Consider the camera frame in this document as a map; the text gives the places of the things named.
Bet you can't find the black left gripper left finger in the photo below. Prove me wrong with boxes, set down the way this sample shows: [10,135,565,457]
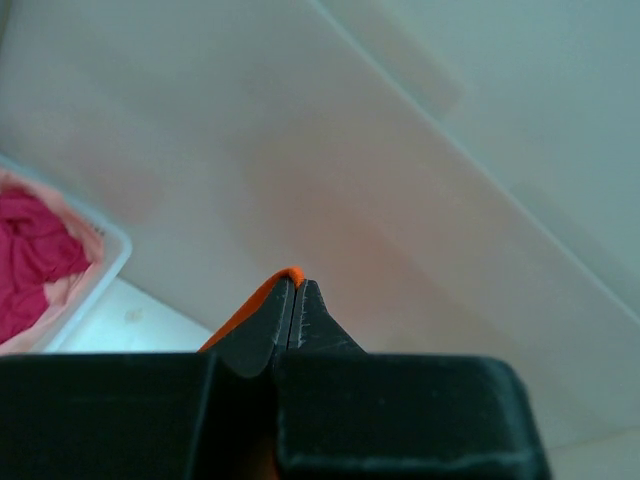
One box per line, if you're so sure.
[1,279,296,479]

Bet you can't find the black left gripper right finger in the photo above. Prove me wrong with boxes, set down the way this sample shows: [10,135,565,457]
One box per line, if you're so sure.
[274,281,552,479]

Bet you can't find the orange t-shirt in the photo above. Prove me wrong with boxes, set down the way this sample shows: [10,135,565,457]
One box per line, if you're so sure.
[198,266,305,352]

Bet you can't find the white plastic basket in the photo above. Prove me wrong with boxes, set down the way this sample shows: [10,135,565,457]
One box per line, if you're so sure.
[1,156,132,355]

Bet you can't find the light pink t-shirt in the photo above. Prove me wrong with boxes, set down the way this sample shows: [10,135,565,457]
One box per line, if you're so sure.
[1,168,104,336]

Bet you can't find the magenta t-shirt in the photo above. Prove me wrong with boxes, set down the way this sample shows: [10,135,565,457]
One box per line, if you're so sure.
[1,188,91,342]

